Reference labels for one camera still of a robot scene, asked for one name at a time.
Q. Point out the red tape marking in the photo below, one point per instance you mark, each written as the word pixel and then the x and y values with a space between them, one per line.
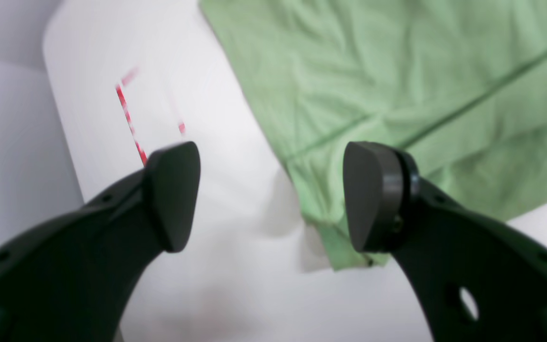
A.
pixel 151 117

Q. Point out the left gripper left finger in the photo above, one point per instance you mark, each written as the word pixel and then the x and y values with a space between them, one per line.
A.
pixel 69 279

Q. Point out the green t-shirt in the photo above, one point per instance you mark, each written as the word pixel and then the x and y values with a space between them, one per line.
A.
pixel 461 85

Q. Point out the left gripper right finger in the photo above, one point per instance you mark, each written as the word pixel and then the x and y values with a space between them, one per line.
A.
pixel 476 279

